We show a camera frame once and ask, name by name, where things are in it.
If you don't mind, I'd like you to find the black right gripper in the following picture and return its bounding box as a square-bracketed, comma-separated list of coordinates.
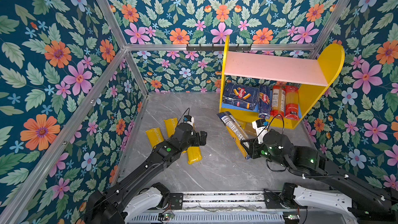
[238, 137, 289, 170]

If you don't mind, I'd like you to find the yellow Pastatime spaghetti bag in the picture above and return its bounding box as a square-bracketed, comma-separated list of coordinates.
[164, 118, 178, 138]

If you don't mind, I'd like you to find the yellow-ended clear spaghetti bag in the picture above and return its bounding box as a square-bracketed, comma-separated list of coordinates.
[187, 147, 203, 165]

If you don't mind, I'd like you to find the blue Ankara spaghetti bag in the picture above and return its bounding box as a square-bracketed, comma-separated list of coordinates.
[217, 112, 249, 148]

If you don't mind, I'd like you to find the red spaghetti bag white label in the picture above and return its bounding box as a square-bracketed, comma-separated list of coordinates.
[271, 86, 286, 119]

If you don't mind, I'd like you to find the blue Barilla spaghetti box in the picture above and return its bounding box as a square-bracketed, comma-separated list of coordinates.
[258, 85, 272, 119]

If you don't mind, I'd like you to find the blue Barilla rigatoni box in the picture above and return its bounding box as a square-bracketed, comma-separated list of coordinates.
[222, 83, 259, 111]

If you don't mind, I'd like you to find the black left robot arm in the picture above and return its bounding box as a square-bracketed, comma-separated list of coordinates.
[81, 122, 207, 224]

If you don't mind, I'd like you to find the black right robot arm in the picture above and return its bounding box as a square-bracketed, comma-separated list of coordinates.
[240, 130, 398, 224]

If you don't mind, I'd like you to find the yellow pink blue shelf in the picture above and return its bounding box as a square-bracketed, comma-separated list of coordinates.
[220, 39, 345, 118]

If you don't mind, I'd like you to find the yellow spaghetti bag far left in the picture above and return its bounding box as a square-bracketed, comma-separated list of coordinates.
[146, 128, 164, 148]

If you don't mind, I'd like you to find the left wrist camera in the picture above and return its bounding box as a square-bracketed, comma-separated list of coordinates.
[183, 115, 195, 128]

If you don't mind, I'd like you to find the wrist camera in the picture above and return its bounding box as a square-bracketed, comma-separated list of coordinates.
[183, 115, 195, 128]
[252, 119, 269, 144]

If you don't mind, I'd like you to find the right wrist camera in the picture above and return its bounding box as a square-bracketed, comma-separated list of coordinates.
[252, 119, 269, 144]

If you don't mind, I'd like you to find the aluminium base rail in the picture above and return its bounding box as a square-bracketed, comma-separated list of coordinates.
[127, 190, 356, 224]

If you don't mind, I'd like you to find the aluminium frame post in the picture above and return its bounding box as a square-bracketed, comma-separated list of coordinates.
[96, 0, 149, 98]

